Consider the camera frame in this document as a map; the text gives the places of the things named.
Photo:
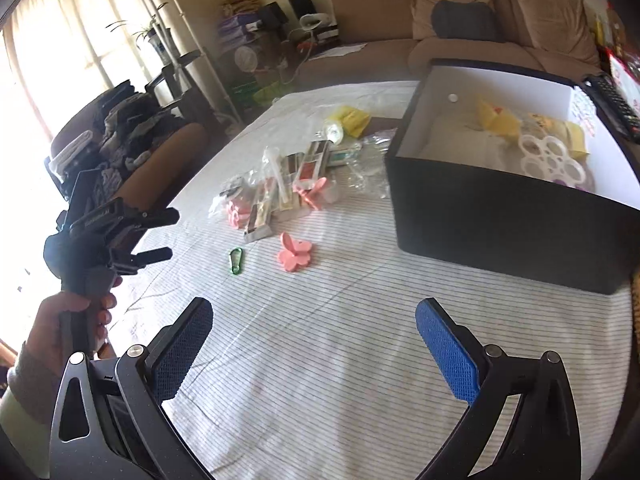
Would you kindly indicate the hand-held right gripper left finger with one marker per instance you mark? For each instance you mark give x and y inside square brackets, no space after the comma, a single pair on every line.
[180,350]

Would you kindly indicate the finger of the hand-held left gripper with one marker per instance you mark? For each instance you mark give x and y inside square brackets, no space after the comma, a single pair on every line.
[157,216]
[150,256]

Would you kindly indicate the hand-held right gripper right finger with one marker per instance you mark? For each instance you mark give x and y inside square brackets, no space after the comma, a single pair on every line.
[450,355]

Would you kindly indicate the black storage box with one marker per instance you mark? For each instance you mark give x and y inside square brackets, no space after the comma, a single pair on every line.
[500,220]

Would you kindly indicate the person's left forearm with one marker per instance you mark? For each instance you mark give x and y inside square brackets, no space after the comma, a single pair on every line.
[25,395]

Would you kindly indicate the person's left hand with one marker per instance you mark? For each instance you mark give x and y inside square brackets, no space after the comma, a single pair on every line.
[50,325]

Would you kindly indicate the brown armchair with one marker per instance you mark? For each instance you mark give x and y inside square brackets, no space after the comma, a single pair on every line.
[175,145]

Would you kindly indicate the pink flower in clear bag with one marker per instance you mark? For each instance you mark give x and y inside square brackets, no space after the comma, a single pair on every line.
[239,215]

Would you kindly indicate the green carabiner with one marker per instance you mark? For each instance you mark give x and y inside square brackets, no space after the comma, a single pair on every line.
[238,261]

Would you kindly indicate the pile of clothes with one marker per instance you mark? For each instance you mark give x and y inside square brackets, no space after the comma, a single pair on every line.
[135,130]

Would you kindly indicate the long brown striped packet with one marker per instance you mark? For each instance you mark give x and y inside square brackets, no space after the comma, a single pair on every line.
[260,215]

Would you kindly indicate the white striped tablecloth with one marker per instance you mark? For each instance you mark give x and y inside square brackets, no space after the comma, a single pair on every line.
[325,335]

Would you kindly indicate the white plastic tube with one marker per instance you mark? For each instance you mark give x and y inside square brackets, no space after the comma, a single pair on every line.
[277,175]

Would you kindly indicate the pink butterfly-shaped clip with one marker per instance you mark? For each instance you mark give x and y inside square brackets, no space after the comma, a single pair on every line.
[312,192]
[295,252]

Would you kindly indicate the long packet red window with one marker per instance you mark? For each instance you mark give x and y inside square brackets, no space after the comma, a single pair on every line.
[314,162]

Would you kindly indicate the yellow-green bag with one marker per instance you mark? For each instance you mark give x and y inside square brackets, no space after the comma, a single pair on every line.
[270,94]

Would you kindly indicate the small white fan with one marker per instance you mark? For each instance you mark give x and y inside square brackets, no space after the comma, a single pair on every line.
[246,59]

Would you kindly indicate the green houseplant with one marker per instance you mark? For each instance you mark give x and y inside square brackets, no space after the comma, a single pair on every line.
[150,30]

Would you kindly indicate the white coat rack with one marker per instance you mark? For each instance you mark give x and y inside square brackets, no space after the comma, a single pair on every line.
[172,25]

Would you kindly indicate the white round plastic cap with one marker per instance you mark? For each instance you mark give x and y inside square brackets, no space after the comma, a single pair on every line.
[334,131]

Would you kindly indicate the teal small box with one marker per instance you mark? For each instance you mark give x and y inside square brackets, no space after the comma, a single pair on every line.
[345,156]

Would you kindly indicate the beige window curtain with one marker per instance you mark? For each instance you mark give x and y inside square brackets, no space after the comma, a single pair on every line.
[60,40]

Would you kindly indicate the clear plastic bag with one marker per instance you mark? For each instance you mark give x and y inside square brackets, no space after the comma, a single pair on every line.
[372,165]

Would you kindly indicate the yellow packet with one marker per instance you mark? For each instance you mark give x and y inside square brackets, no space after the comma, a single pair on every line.
[497,119]
[356,121]

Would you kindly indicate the white paper sheet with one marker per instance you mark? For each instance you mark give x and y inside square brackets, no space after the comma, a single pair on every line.
[340,51]

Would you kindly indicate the yellow sticky note pad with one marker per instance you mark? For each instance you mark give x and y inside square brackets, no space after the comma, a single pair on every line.
[570,132]

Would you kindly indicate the beige sofa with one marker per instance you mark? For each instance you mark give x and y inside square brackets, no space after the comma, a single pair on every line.
[380,55]

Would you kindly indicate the black remote control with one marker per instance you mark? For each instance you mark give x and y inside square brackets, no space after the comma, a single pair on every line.
[615,105]

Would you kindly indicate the dark grey cushion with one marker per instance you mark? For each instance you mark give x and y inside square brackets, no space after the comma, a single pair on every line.
[465,20]

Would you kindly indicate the pile of colourful boxes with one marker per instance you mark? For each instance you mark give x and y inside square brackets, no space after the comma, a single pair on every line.
[617,40]

